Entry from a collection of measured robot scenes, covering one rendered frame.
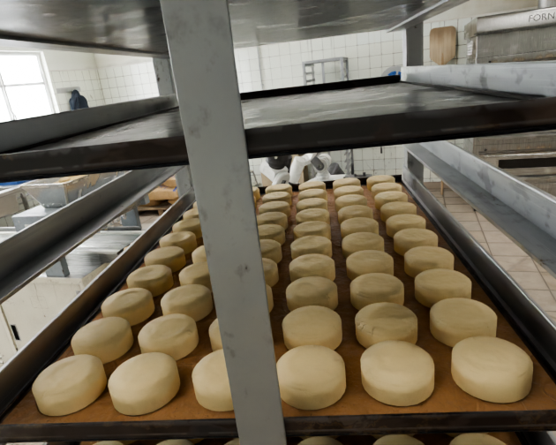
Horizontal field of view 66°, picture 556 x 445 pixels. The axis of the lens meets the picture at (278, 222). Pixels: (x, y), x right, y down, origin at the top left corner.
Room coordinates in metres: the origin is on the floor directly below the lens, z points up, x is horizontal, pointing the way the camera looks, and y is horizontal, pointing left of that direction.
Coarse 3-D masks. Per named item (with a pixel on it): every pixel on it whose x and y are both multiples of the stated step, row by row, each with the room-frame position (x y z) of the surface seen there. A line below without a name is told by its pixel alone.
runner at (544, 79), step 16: (448, 64) 0.53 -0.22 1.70; (464, 64) 0.47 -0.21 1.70; (480, 64) 0.42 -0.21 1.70; (496, 64) 0.39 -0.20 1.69; (512, 64) 0.36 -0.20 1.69; (528, 64) 0.33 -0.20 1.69; (544, 64) 0.31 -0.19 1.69; (416, 80) 0.70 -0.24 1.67; (432, 80) 0.60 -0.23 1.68; (448, 80) 0.52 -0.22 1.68; (464, 80) 0.47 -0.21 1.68; (480, 80) 0.42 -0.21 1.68; (496, 80) 0.38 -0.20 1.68; (512, 80) 0.35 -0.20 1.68; (528, 80) 0.33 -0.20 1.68; (544, 80) 0.30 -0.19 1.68; (544, 96) 0.30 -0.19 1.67
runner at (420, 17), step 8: (448, 0) 0.45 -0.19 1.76; (456, 0) 0.46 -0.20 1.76; (464, 0) 0.46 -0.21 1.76; (432, 8) 0.50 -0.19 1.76; (440, 8) 0.51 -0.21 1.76; (448, 8) 0.52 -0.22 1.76; (416, 16) 0.58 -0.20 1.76; (424, 16) 0.59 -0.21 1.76; (432, 16) 0.60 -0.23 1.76; (400, 24) 0.69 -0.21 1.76; (408, 24) 0.68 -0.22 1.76; (416, 24) 0.70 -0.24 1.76
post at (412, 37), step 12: (420, 24) 0.78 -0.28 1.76; (408, 36) 0.79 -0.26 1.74; (420, 36) 0.78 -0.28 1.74; (408, 48) 0.79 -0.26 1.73; (420, 48) 0.78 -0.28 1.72; (408, 60) 0.79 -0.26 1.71; (420, 60) 0.78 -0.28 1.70; (408, 156) 0.79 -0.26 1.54; (408, 168) 0.79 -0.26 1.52; (420, 168) 0.78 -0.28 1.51; (420, 180) 0.78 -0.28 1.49
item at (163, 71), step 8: (160, 64) 0.84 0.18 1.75; (168, 64) 0.84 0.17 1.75; (160, 72) 0.84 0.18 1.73; (168, 72) 0.84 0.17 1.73; (160, 80) 0.84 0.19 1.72; (168, 80) 0.84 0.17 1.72; (160, 88) 0.84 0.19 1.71; (168, 88) 0.84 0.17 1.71; (184, 168) 0.84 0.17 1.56; (176, 176) 0.84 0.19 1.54; (184, 176) 0.84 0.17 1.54; (184, 184) 0.84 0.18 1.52; (192, 184) 0.85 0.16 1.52; (184, 192) 0.84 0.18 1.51
